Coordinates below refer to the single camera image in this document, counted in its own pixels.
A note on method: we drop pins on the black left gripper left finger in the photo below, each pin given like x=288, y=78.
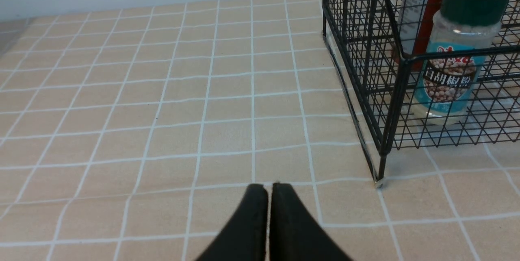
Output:
x=243, y=238

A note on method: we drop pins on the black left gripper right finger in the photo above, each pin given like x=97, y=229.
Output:
x=294, y=234

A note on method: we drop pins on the pepper shaker green cap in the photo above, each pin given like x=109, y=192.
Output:
x=445, y=84

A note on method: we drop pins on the red sauce bottle yellow cap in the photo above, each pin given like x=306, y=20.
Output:
x=415, y=22

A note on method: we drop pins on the black wire mesh rack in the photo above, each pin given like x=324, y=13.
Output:
x=360, y=35

